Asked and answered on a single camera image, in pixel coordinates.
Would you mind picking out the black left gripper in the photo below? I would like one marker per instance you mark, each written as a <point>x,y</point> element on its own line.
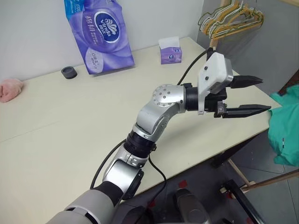
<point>216,98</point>

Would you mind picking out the teal green shorts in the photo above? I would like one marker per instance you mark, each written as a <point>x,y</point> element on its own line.
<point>287,121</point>

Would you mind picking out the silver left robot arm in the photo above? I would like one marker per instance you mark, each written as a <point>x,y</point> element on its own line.
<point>163,98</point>

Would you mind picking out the dark brown wooden furniture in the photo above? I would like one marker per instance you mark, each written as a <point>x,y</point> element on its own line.
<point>293,81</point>

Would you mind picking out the black table leg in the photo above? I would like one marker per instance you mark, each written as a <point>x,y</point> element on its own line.
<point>224,159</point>

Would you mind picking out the bunch of clothes hangers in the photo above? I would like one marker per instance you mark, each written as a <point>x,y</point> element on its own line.
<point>236,22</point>

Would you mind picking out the wooden clothes rack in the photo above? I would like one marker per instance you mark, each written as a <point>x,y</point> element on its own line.
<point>271,180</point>

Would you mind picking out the small purple tissue box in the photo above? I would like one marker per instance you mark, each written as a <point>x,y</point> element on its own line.
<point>170,52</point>

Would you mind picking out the grey dark rounded shape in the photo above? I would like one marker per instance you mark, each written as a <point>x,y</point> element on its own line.
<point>191,207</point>

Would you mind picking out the large purple tissue pack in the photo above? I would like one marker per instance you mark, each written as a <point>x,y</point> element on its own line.
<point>102,35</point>

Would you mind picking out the black round tape roll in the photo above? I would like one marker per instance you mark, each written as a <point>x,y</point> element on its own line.
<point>69,72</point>

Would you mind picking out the pink cloth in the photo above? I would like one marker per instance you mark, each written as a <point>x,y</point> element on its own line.
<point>10,89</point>

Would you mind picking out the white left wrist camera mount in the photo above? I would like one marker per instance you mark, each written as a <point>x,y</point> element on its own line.
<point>210,70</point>

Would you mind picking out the black metal frame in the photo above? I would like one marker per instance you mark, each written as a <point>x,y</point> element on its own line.
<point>240,200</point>

